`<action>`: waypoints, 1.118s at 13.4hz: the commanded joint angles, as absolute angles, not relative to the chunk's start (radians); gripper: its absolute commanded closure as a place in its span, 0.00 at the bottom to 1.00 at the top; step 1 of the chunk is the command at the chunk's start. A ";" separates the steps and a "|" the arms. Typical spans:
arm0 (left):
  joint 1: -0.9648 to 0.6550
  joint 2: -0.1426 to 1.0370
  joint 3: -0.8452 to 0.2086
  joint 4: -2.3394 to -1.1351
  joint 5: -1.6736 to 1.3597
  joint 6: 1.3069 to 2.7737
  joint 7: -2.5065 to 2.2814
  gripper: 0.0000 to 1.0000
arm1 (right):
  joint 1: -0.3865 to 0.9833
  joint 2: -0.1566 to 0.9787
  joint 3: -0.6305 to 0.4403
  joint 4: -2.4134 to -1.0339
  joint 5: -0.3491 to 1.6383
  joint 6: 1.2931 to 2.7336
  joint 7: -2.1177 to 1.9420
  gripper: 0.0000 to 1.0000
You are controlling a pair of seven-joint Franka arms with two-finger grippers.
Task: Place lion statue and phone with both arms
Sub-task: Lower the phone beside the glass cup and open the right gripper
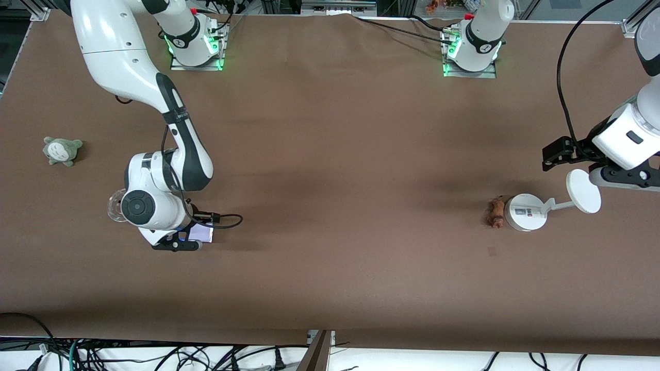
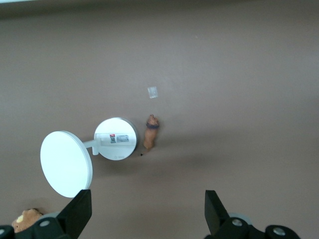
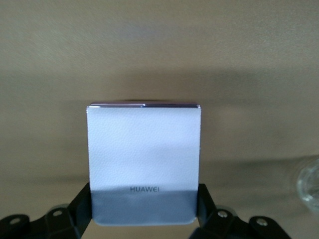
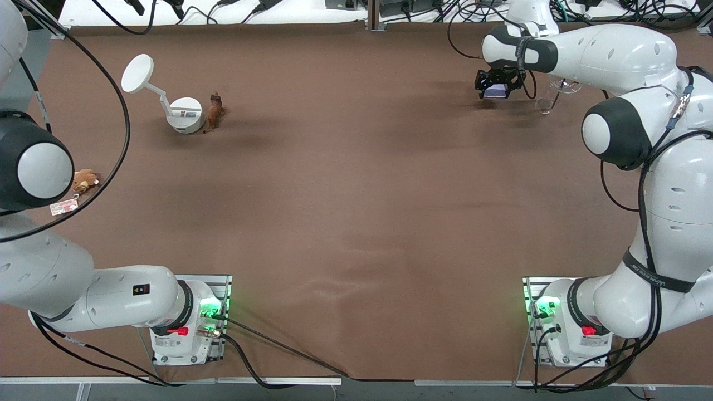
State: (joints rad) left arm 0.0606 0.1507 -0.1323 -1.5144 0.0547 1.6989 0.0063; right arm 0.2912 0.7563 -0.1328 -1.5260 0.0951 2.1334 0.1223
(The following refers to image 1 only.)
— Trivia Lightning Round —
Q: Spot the brown lion statue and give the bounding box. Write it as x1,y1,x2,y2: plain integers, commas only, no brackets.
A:
488,195,506,229

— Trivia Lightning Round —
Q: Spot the black cable on tabletop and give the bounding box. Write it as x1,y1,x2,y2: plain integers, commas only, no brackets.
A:
355,14,455,44

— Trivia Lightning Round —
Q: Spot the aluminium frame rail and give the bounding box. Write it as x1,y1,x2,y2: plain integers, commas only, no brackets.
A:
301,0,378,16

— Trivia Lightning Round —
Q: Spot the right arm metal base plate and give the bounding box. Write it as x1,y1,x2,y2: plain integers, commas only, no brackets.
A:
170,15,229,72

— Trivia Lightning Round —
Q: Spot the grey green plush toy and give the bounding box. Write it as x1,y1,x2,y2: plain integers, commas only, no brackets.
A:
43,136,84,167

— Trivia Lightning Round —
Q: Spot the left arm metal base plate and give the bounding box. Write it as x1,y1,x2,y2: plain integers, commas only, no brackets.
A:
442,25,498,79

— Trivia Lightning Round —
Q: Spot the brown table support bracket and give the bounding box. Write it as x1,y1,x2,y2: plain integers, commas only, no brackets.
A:
295,329,336,371

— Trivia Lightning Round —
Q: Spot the white phone stand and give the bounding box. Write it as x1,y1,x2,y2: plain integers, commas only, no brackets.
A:
504,168,602,232

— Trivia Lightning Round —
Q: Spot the clear glass cup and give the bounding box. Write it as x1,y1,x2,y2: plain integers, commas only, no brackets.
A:
106,189,128,224

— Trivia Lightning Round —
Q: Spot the black looped floor cable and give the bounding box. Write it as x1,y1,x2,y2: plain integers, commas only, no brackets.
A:
0,312,58,371

